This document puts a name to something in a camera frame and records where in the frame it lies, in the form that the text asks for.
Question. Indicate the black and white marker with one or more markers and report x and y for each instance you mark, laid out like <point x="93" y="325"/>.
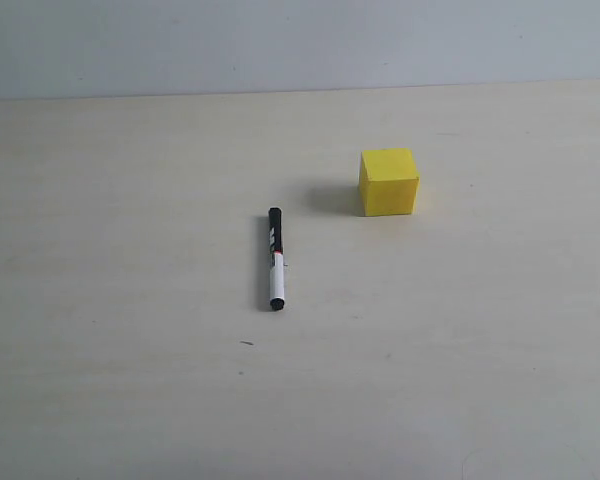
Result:
<point x="276" y="270"/>

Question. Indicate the yellow cube block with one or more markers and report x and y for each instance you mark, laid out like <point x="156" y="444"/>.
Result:
<point x="388" y="182"/>

